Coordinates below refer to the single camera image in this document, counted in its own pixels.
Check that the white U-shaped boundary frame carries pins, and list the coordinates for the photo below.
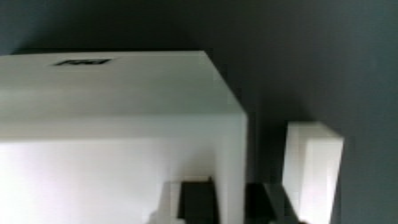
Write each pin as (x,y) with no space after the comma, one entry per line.
(311,170)

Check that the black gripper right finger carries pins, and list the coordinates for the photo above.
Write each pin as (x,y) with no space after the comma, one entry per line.
(268,209)

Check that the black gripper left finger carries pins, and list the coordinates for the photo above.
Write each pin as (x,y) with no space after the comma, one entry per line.
(197,206)

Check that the white drawer cabinet box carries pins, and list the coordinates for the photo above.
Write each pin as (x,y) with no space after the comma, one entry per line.
(119,123)

